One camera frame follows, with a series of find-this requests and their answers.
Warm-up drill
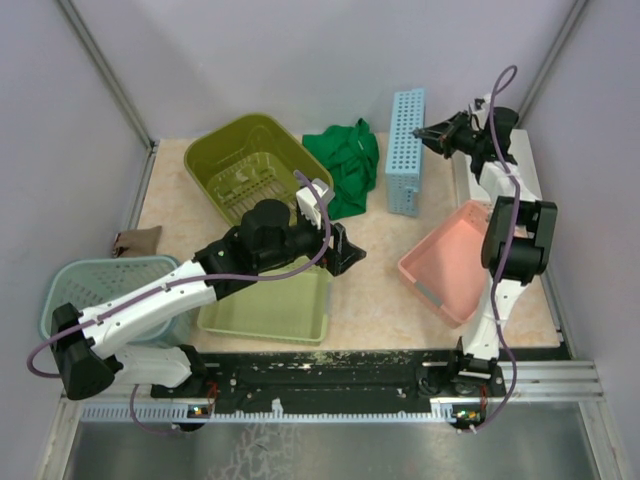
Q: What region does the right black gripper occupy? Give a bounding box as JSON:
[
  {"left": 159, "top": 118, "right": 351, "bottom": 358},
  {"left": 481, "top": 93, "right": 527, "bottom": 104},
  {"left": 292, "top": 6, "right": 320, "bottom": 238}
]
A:
[{"left": 410, "top": 111, "right": 484, "bottom": 160}]

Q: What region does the light blue perforated basket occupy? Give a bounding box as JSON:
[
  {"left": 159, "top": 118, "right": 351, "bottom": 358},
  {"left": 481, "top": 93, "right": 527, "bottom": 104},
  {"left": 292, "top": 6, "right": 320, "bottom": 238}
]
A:
[{"left": 385, "top": 88, "right": 426, "bottom": 217}]

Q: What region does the white perforated basket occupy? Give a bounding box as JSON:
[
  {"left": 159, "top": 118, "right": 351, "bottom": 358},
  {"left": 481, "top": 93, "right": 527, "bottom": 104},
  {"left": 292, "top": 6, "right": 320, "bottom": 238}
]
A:
[{"left": 451, "top": 129, "right": 542, "bottom": 222}]

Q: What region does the pink perforated basket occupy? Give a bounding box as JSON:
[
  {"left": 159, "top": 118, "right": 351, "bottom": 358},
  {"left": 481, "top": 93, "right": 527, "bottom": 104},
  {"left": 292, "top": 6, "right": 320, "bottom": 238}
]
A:
[{"left": 398, "top": 200, "right": 490, "bottom": 329}]

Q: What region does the large olive green container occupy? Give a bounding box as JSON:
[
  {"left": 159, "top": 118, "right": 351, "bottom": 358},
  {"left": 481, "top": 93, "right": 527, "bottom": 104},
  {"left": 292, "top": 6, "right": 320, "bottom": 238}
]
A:
[{"left": 184, "top": 113, "right": 333, "bottom": 226}]

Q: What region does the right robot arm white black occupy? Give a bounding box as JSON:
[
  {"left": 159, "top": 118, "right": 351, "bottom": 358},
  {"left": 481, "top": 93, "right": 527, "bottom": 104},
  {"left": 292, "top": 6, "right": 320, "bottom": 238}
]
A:
[{"left": 413, "top": 107, "right": 558, "bottom": 396}]

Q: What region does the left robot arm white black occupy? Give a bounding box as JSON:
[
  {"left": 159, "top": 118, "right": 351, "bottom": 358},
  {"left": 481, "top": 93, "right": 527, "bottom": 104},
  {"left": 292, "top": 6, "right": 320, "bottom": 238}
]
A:
[{"left": 51, "top": 199, "right": 366, "bottom": 401}]

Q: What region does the light green shallow tray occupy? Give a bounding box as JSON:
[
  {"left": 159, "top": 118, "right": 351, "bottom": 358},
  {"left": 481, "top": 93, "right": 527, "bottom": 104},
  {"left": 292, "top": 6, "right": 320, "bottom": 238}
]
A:
[{"left": 197, "top": 267, "right": 333, "bottom": 346}]

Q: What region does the green cloth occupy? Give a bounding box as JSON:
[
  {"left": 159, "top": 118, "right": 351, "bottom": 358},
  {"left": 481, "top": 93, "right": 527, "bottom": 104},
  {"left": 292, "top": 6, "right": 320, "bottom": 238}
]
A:
[{"left": 302, "top": 118, "right": 380, "bottom": 220}]

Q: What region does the brown small pouch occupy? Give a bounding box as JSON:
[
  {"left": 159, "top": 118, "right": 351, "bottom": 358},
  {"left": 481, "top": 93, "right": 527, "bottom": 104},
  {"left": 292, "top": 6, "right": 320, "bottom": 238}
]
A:
[{"left": 112, "top": 226, "right": 162, "bottom": 258}]

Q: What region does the teal perforated basket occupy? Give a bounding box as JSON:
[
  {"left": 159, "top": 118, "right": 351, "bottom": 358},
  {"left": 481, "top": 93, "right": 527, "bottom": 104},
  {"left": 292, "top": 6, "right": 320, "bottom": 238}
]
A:
[{"left": 39, "top": 255, "right": 197, "bottom": 348}]

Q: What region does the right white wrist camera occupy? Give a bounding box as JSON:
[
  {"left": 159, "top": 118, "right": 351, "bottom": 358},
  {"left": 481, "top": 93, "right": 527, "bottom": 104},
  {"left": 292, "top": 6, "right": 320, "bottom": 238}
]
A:
[{"left": 467, "top": 93, "right": 494, "bottom": 132}]

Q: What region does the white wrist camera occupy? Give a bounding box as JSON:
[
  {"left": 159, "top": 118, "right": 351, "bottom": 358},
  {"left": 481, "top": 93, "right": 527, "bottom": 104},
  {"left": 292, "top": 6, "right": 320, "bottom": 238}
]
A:
[
  {"left": 296, "top": 178, "right": 335, "bottom": 230},
  {"left": 467, "top": 93, "right": 494, "bottom": 132}
]

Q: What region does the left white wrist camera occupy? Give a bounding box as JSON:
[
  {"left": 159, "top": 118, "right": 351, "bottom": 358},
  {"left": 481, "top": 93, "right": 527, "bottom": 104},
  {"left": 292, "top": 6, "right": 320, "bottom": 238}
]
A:
[{"left": 296, "top": 178, "right": 335, "bottom": 230}]

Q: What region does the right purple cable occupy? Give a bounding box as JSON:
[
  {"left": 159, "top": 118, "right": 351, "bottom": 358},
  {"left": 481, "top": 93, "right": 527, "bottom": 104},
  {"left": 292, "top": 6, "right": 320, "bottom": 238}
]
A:
[{"left": 469, "top": 64, "right": 521, "bottom": 434}]

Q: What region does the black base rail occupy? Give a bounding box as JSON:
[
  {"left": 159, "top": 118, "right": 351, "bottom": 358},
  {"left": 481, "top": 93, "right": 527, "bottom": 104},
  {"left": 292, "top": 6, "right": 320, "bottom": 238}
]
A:
[{"left": 151, "top": 350, "right": 506, "bottom": 415}]

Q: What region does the light blue cable duct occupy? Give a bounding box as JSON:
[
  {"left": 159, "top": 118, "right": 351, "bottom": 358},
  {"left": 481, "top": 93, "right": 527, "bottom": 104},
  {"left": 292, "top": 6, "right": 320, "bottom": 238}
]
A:
[{"left": 80, "top": 399, "right": 496, "bottom": 424}]

